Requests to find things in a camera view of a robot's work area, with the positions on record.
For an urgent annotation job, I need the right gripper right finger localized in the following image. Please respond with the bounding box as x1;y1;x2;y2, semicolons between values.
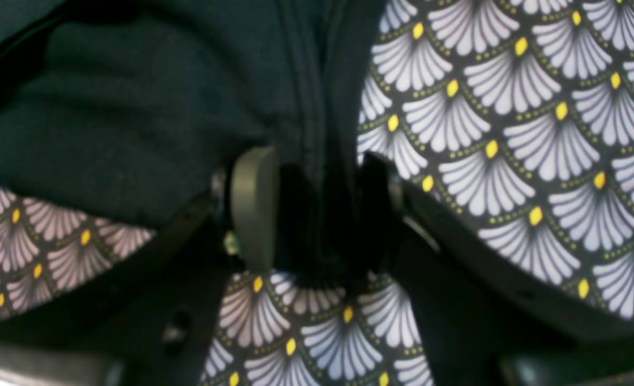
359;152;634;385

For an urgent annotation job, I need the dark grey T-shirt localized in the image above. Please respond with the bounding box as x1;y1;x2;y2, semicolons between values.
0;1;387;277

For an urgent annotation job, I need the fan-patterned table cloth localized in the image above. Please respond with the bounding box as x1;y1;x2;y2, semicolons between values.
0;1;634;385

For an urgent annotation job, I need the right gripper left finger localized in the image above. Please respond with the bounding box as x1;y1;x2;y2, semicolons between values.
0;147;280;385

